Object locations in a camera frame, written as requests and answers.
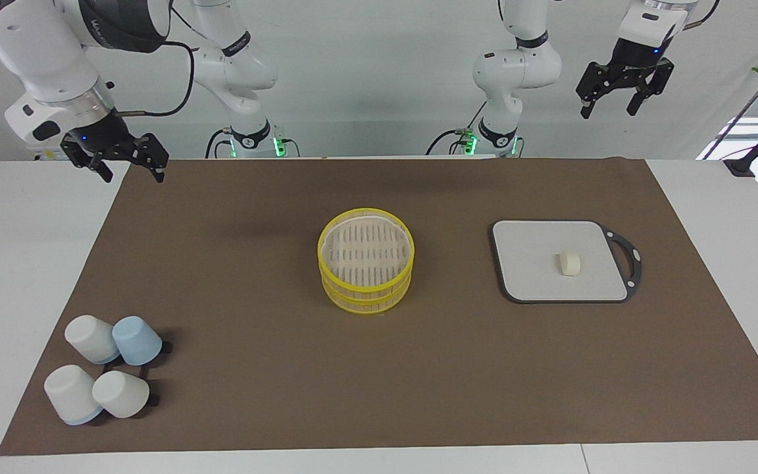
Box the white bottle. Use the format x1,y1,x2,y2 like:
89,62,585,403
92,371,151,419
44,365,104,426
64,315,121,365

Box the white bottle top left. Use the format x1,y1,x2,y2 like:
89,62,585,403
92,371,151,419

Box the light blue bottle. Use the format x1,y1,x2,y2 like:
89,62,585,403
112,316,163,366

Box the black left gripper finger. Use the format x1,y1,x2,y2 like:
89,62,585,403
626,59,675,118
576,62,620,120

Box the yellow rimmed steamer lid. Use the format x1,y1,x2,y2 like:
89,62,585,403
317,208,416,282

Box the yellow rimmed steamer basket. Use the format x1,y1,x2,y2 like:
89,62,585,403
321,267,413,316

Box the black arm base cable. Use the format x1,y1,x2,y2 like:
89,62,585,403
426,102,488,157
206,128,235,159

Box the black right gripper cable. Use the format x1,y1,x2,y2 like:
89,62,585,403
114,41,195,118

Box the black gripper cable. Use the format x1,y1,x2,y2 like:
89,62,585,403
682,0,722,31
114,41,195,118

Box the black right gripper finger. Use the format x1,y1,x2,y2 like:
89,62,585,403
130,134,170,184
62,142,114,184

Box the white bottle bottom right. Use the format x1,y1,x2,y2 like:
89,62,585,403
64,315,121,365

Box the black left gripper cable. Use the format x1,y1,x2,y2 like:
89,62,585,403
682,0,722,31

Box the white bottle top right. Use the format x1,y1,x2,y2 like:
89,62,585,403
44,365,104,426

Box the brown table mat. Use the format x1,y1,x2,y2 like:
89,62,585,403
0,157,758,456

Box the grey cutting board dark frame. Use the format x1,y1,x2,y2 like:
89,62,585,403
489,220,643,305

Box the thin grey rod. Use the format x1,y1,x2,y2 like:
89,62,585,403
703,84,758,159

